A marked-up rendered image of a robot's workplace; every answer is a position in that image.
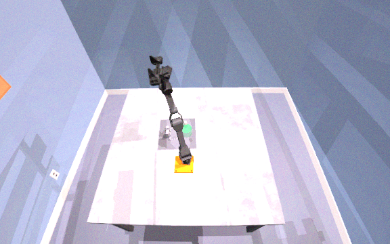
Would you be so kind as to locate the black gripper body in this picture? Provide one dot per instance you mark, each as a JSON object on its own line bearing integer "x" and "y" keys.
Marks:
{"x": 158, "y": 71}

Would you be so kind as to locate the grey flat mat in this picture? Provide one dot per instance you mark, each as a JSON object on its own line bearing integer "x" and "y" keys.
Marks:
{"x": 172, "y": 143}

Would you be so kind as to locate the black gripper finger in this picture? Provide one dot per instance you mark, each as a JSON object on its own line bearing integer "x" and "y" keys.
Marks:
{"x": 152, "y": 75}
{"x": 153, "y": 59}

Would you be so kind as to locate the green glass bottle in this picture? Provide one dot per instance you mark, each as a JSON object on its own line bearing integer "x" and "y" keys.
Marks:
{"x": 187, "y": 129}

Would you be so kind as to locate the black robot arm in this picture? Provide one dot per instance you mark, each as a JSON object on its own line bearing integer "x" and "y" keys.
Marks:
{"x": 177, "y": 123}

